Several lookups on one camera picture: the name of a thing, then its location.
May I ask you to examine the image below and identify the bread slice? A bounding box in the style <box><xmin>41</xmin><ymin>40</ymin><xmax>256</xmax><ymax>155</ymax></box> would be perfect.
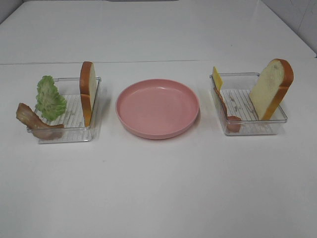
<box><xmin>79</xmin><ymin>61</ymin><xmax>97</xmax><ymax>127</ymax></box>
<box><xmin>249</xmin><ymin>59</ymin><xmax>294</xmax><ymax>120</ymax></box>

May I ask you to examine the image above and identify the right clear plastic tray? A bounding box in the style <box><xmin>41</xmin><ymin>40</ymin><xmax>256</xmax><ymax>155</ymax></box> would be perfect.
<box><xmin>210</xmin><ymin>72</ymin><xmax>287</xmax><ymax>136</ymax></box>

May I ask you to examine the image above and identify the bacon strip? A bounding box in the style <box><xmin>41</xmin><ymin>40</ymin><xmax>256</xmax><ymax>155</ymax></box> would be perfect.
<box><xmin>213</xmin><ymin>87</ymin><xmax>242</xmax><ymax>132</ymax></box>
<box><xmin>16</xmin><ymin>103</ymin><xmax>64</xmax><ymax>140</ymax></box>

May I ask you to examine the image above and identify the yellow cheese slice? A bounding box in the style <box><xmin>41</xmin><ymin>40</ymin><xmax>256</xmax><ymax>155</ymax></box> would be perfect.
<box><xmin>212</xmin><ymin>66</ymin><xmax>223</xmax><ymax>92</ymax></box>

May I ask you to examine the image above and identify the left clear plastic tray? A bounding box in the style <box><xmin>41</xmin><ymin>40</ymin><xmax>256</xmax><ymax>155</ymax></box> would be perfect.
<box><xmin>27</xmin><ymin>76</ymin><xmax>102</xmax><ymax>144</ymax></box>

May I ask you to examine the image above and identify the pink round plate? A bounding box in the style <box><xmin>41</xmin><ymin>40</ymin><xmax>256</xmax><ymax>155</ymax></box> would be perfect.
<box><xmin>116</xmin><ymin>79</ymin><xmax>200</xmax><ymax>139</ymax></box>

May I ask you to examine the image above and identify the clear plastic tray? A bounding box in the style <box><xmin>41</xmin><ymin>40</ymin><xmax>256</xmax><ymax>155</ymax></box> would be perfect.
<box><xmin>27</xmin><ymin>76</ymin><xmax>102</xmax><ymax>144</ymax></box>
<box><xmin>210</xmin><ymin>72</ymin><xmax>287</xmax><ymax>136</ymax></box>

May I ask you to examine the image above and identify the green lettuce leaf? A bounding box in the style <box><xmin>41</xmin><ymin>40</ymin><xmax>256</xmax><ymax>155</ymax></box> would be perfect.
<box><xmin>35</xmin><ymin>75</ymin><xmax>67</xmax><ymax>121</ymax></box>

